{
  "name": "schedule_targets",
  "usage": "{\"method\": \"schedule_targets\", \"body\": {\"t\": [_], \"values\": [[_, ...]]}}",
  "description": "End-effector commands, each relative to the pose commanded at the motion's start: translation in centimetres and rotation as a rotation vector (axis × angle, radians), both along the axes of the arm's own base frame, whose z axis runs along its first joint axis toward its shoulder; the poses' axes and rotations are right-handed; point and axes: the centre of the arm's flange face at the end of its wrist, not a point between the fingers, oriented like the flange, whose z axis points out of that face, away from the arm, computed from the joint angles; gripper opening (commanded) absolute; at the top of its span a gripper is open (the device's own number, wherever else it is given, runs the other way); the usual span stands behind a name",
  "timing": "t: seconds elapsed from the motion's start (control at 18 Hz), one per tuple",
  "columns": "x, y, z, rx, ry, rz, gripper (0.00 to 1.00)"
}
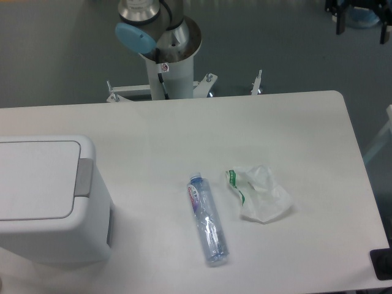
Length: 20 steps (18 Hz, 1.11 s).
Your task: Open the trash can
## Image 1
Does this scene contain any black object at table edge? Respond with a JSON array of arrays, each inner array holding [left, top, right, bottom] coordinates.
[[369, 248, 391, 281]]

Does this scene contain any silver robot arm blue cap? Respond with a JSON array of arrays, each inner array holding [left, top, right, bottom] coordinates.
[[115, 0, 202, 63]]

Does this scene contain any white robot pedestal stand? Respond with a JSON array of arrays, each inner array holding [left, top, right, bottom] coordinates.
[[105, 53, 264, 104]]

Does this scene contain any black frame with blue object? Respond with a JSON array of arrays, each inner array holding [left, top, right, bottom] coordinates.
[[324, 0, 391, 45]]

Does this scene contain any clear plastic water bottle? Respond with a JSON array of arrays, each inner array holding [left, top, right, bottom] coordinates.
[[187, 172, 229, 267]]

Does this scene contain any white push-lid trash can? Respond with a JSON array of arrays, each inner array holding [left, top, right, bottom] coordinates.
[[1, 135, 114, 264]]

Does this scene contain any crumpled white plastic bag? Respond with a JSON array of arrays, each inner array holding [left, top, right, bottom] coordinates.
[[225, 165, 293, 224]]

